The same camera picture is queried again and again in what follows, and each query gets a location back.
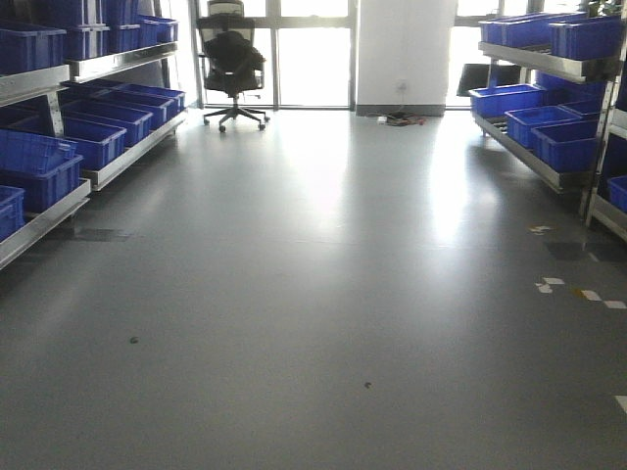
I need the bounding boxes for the left steel shelf rack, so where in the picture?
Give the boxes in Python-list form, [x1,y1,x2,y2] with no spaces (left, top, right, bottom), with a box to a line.
[1,1,186,264]

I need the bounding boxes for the steel shelf rack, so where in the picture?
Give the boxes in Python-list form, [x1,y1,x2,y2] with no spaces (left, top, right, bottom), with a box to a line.
[469,1,626,238]
[1,1,186,264]

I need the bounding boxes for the right steel shelf rack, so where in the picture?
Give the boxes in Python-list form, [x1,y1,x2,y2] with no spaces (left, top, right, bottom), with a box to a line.
[469,1,626,238]

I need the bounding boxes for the black office chair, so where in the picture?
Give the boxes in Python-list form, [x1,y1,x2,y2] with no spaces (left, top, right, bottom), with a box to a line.
[196,1,269,133]

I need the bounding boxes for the black monitor panel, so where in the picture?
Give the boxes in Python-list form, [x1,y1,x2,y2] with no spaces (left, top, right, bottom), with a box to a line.
[456,64,521,97]

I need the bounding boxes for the blue bin left lower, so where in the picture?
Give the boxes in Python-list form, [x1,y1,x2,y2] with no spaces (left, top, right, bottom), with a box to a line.
[3,117,126,169]

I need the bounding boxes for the blue bin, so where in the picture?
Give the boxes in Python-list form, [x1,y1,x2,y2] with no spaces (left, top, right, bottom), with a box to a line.
[3,117,126,169]
[532,120,598,173]
[1,129,82,212]
[550,16,622,61]

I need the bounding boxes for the blue bin right lower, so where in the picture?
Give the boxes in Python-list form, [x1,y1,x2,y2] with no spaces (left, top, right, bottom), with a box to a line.
[532,120,598,173]

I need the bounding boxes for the blue bin left near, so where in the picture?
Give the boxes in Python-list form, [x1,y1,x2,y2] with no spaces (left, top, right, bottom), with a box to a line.
[1,129,82,212]

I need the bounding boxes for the blue bin right upper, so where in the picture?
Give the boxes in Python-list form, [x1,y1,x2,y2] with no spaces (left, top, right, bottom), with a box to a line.
[550,16,622,61]

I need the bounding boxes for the floor power strip cables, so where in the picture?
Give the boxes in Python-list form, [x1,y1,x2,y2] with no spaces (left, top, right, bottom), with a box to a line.
[375,110,427,127]

